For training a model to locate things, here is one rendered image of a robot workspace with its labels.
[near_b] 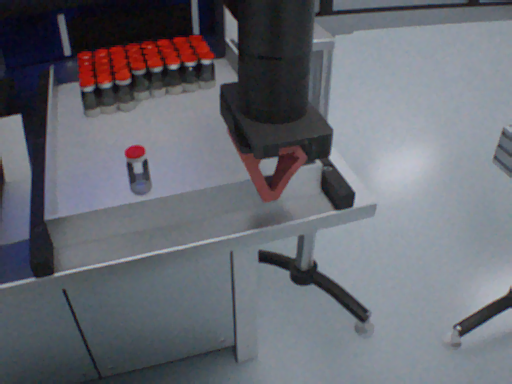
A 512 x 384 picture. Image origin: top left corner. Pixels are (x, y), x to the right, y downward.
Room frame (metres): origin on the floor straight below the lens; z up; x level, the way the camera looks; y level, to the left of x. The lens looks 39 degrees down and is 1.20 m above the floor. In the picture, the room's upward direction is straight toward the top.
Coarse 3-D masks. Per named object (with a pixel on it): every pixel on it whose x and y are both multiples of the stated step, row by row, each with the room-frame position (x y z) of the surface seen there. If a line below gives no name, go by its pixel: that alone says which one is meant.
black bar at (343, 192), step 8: (232, 40) 0.74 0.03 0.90; (224, 48) 0.74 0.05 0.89; (320, 160) 0.42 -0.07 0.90; (328, 160) 0.42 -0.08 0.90; (328, 168) 0.41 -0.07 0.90; (336, 168) 0.41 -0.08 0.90; (328, 176) 0.39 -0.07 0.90; (336, 176) 0.39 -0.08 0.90; (320, 184) 0.40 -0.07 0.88; (328, 184) 0.39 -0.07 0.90; (336, 184) 0.38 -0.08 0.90; (344, 184) 0.38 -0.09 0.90; (328, 192) 0.39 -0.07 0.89; (336, 192) 0.37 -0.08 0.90; (344, 192) 0.37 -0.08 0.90; (352, 192) 0.37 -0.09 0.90; (336, 200) 0.37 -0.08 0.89; (344, 200) 0.37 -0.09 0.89; (352, 200) 0.37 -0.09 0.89; (336, 208) 0.37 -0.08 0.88; (344, 208) 0.37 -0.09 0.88
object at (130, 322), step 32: (224, 256) 0.74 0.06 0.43; (96, 288) 0.65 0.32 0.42; (128, 288) 0.67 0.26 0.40; (160, 288) 0.69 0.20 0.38; (192, 288) 0.72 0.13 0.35; (224, 288) 0.74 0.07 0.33; (0, 320) 0.58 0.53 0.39; (32, 320) 0.60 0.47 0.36; (64, 320) 0.62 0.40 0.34; (96, 320) 0.64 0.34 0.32; (128, 320) 0.67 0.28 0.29; (160, 320) 0.69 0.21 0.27; (192, 320) 0.71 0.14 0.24; (224, 320) 0.74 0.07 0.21; (0, 352) 0.57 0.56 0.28; (32, 352) 0.59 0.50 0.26; (64, 352) 0.61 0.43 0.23; (96, 352) 0.64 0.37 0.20; (128, 352) 0.66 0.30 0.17; (160, 352) 0.68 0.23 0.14; (192, 352) 0.71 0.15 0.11
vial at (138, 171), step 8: (128, 160) 0.39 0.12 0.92; (136, 160) 0.39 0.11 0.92; (144, 160) 0.40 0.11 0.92; (128, 168) 0.39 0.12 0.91; (136, 168) 0.39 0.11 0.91; (144, 168) 0.39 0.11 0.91; (128, 176) 0.39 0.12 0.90; (136, 176) 0.39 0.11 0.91; (144, 176) 0.39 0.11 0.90; (136, 184) 0.39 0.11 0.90; (144, 184) 0.39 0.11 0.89; (136, 192) 0.39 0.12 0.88; (144, 192) 0.39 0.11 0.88
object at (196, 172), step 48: (192, 96) 0.59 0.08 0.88; (48, 144) 0.43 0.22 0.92; (96, 144) 0.48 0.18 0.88; (144, 144) 0.48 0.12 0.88; (192, 144) 0.48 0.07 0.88; (48, 192) 0.35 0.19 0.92; (96, 192) 0.39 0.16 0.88; (192, 192) 0.35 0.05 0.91; (240, 192) 0.37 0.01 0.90; (288, 192) 0.38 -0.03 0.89
